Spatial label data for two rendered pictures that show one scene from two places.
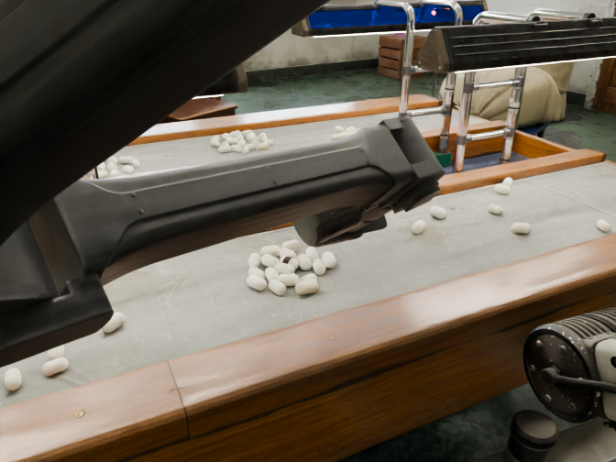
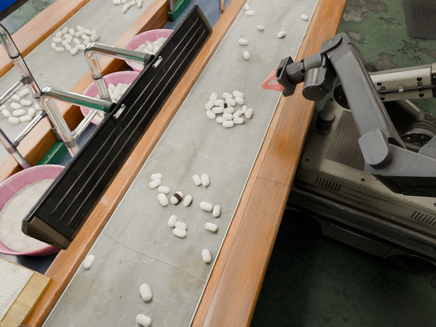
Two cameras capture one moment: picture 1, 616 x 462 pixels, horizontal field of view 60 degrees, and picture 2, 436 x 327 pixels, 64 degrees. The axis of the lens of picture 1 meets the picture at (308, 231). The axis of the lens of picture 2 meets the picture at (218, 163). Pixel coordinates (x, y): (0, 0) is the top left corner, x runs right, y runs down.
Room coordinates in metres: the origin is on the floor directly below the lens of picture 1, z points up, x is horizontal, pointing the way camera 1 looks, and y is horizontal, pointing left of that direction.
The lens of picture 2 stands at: (0.20, 0.62, 1.54)
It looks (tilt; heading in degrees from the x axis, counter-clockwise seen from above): 53 degrees down; 318
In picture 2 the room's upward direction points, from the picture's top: 2 degrees counter-clockwise
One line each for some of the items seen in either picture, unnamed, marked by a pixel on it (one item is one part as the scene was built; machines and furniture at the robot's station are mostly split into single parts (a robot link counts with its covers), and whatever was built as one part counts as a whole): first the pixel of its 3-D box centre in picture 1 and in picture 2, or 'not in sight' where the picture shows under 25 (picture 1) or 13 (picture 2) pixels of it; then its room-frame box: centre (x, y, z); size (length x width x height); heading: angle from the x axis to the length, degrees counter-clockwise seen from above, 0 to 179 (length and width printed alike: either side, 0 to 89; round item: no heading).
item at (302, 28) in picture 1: (397, 16); not in sight; (1.61, -0.25, 1.08); 0.62 x 0.08 x 0.07; 116
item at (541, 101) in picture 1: (502, 95); not in sight; (3.68, -1.33, 0.40); 0.74 x 0.56 x 0.38; 121
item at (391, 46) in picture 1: (403, 48); not in sight; (6.60, -1.13, 0.32); 0.42 x 0.42 x 0.64; 31
